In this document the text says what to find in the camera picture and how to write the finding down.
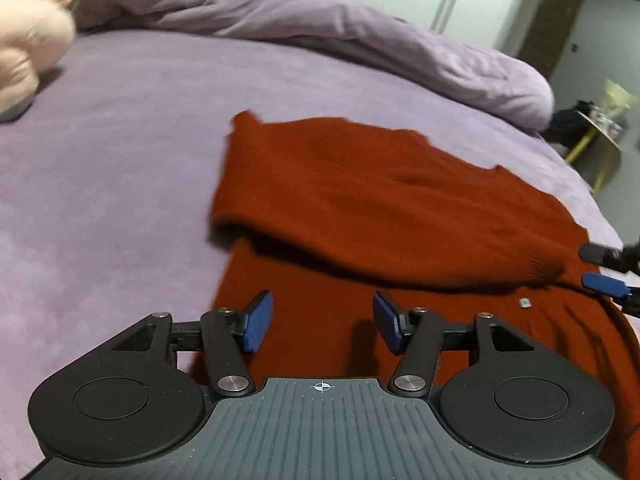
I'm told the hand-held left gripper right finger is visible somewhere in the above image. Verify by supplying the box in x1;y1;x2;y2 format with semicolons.
373;290;538;399

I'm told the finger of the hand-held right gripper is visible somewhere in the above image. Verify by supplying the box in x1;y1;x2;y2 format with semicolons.
581;271;640;318
579;241;640;275

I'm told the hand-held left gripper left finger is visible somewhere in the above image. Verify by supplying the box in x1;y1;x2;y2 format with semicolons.
109;290;275;399

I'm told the red knit sweater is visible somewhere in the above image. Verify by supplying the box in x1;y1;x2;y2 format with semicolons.
187;110;640;480

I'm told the yellow-legged side table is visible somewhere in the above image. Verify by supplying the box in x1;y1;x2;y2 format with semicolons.
565;109;626;193

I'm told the dark cloth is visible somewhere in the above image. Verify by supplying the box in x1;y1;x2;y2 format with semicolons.
542;100;597;148

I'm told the pale wrapped bouquet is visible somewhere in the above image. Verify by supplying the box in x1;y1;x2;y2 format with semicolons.
601;77;633;113

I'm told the purple bed sheet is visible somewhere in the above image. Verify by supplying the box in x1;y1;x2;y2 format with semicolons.
0;25;626;480

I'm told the purple duvet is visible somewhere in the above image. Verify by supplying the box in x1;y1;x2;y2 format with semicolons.
75;0;556;133

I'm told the pink plush toy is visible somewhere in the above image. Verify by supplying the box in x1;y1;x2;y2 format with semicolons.
0;0;78;123

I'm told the brown door frame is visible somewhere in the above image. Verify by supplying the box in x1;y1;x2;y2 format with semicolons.
520;0;587;81

